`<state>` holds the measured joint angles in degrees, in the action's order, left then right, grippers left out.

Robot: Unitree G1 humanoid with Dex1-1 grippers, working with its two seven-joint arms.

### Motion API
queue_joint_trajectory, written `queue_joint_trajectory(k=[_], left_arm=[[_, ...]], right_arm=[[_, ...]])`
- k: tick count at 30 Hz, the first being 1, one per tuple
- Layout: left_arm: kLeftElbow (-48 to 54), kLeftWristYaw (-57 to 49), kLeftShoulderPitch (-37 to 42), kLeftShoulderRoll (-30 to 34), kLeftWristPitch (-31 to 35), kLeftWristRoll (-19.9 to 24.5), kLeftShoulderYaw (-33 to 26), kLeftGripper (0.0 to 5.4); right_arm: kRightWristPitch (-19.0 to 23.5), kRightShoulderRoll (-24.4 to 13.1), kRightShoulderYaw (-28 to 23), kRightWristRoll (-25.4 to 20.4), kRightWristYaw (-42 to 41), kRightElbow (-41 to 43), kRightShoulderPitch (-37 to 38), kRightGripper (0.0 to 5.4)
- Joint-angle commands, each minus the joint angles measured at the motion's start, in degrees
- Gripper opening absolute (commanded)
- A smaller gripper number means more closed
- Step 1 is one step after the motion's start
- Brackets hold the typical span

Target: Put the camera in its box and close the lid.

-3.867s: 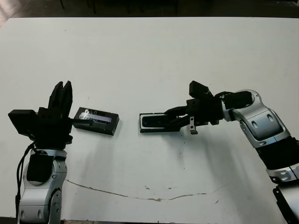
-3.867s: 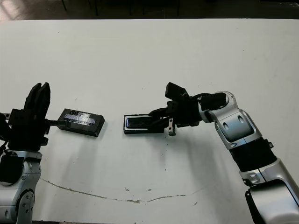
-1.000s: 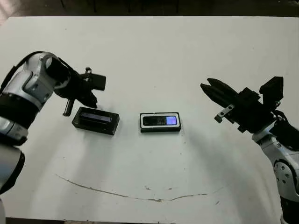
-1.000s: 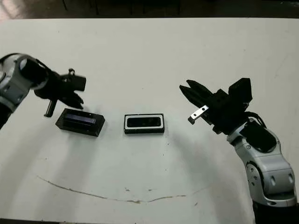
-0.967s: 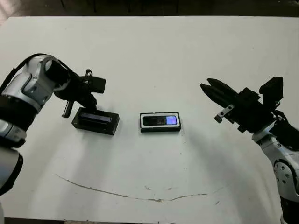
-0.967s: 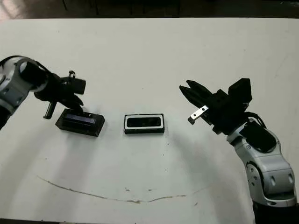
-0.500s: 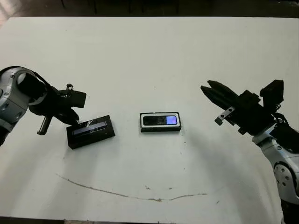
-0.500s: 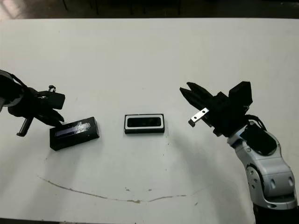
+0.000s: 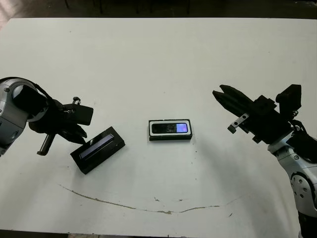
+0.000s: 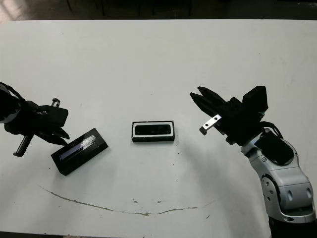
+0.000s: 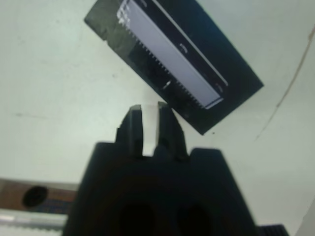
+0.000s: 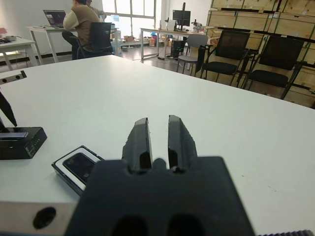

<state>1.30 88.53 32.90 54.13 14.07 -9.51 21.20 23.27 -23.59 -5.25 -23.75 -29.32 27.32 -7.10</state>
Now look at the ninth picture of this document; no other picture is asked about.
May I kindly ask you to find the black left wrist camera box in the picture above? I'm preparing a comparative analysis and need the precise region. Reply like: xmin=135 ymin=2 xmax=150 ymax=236
xmin=61 ymin=105 xmax=95 ymax=126

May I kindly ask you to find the black phone-like camera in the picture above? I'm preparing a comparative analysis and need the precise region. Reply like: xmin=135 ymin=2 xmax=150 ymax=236
xmin=151 ymin=122 xmax=188 ymax=134

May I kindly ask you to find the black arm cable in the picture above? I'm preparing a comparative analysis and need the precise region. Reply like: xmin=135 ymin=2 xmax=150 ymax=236
xmin=288 ymin=110 xmax=309 ymax=136
xmin=4 ymin=76 xmax=54 ymax=103

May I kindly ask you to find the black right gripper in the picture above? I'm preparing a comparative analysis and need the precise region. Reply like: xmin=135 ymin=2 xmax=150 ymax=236
xmin=212 ymin=84 xmax=293 ymax=145

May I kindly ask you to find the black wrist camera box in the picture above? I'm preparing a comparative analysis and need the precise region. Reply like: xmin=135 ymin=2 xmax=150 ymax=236
xmin=61 ymin=105 xmax=95 ymax=126
xmin=275 ymin=84 xmax=303 ymax=119

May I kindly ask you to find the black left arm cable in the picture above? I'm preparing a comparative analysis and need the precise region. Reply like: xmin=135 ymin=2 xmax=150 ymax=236
xmin=4 ymin=76 xmax=54 ymax=103

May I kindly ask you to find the black box with label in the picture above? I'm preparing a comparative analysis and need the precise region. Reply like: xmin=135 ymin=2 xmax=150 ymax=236
xmin=69 ymin=126 xmax=127 ymax=176

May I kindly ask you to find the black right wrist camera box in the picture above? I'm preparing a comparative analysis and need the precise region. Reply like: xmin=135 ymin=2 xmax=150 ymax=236
xmin=275 ymin=84 xmax=303 ymax=119

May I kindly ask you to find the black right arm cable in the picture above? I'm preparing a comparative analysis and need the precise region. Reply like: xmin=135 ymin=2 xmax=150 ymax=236
xmin=288 ymin=110 xmax=309 ymax=136

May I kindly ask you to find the black box base white lining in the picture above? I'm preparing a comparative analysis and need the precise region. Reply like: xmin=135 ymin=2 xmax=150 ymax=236
xmin=148 ymin=119 xmax=193 ymax=142

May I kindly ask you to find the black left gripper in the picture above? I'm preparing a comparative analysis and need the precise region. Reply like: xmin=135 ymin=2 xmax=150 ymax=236
xmin=28 ymin=96 xmax=89 ymax=156

